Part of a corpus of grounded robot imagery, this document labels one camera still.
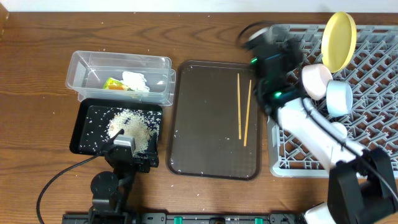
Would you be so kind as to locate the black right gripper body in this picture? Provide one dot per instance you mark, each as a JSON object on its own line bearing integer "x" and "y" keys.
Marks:
{"x": 288, "y": 65}

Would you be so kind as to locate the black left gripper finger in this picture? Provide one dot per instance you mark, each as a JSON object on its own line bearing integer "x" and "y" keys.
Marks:
{"x": 111, "y": 142}
{"x": 152, "y": 147}

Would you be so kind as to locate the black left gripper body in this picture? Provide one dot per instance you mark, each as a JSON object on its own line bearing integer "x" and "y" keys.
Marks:
{"x": 144, "y": 162}

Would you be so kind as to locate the rice and food scraps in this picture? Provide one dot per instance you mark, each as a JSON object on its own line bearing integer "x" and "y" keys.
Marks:
{"x": 103, "y": 123}

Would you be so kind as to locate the pink white bowl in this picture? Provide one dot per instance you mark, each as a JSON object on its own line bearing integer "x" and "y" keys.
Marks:
{"x": 315, "y": 79}

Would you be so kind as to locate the green snack wrapper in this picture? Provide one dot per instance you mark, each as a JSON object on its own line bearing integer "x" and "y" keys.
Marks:
{"x": 114, "y": 84}

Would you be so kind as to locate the white napkin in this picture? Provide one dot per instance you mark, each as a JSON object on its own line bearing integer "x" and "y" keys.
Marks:
{"x": 133, "y": 81}

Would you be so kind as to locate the yellow plate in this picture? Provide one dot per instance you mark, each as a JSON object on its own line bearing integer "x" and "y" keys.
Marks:
{"x": 338, "y": 41}

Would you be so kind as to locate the wooden chopstick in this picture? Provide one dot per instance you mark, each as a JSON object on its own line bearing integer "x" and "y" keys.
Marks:
{"x": 247, "y": 114}
{"x": 239, "y": 107}

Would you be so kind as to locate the blue bowl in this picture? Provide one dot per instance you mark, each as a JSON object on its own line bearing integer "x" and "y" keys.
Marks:
{"x": 339, "y": 98}

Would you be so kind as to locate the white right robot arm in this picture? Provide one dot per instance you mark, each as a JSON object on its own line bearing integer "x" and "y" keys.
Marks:
{"x": 361, "y": 183}

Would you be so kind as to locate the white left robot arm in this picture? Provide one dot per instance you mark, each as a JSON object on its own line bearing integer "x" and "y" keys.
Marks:
{"x": 111, "y": 189}

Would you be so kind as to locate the black waste tray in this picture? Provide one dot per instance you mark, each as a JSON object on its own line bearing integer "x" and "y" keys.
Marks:
{"x": 83, "y": 110}

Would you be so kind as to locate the grey dishwasher rack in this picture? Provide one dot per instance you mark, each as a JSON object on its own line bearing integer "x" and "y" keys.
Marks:
{"x": 372, "y": 75}

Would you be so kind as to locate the clear plastic bin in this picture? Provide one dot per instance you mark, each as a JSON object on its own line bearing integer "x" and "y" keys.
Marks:
{"x": 89, "y": 70}

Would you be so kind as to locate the brown serving tray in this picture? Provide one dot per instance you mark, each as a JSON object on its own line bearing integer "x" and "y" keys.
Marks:
{"x": 204, "y": 131}

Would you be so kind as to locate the black rail at table edge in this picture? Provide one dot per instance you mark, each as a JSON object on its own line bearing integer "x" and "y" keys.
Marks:
{"x": 217, "y": 218}

